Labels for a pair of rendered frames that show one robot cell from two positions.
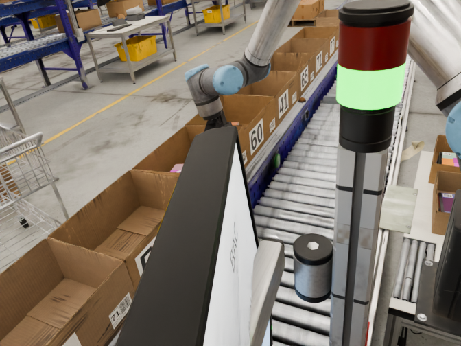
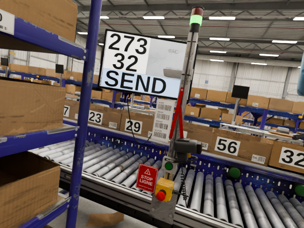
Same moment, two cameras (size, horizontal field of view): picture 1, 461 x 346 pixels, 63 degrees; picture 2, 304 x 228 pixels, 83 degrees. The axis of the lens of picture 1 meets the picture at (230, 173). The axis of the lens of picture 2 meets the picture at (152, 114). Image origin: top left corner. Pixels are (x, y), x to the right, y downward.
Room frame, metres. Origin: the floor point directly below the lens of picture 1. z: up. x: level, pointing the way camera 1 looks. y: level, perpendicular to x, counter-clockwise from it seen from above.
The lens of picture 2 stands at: (0.01, -0.89, 1.25)
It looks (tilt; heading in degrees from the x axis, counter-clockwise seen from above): 6 degrees down; 79
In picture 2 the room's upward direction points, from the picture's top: 9 degrees clockwise
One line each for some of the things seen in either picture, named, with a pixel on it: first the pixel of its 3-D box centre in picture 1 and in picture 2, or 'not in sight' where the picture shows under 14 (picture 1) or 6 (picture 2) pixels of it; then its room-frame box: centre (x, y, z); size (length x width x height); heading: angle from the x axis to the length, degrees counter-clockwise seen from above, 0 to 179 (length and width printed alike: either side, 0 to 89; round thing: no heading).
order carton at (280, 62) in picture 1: (285, 74); not in sight; (2.35, -0.42, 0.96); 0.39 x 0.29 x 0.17; 151
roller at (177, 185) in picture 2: not in sight; (177, 183); (0.43, 0.11, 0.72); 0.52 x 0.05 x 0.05; 61
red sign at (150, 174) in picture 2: not in sight; (152, 179); (0.21, -0.11, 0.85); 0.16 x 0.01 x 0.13; 151
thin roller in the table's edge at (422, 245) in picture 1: (418, 271); not in sight; (0.84, -0.57, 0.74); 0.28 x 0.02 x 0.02; 148
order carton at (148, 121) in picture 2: not in sight; (145, 125); (0.27, 0.72, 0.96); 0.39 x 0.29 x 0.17; 151
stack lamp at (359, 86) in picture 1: (370, 61); (196, 17); (0.29, -0.12, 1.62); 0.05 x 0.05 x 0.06
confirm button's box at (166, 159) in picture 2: not in sight; (169, 164); (0.27, -0.15, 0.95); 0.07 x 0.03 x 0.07; 151
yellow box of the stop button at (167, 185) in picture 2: not in sight; (172, 192); (0.29, -0.19, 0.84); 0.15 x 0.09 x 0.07; 151
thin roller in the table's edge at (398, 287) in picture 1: (402, 267); not in sight; (0.86, -0.52, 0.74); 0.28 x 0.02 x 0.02; 148
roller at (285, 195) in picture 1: (319, 202); not in sight; (1.29, -0.36, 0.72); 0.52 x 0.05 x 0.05; 61
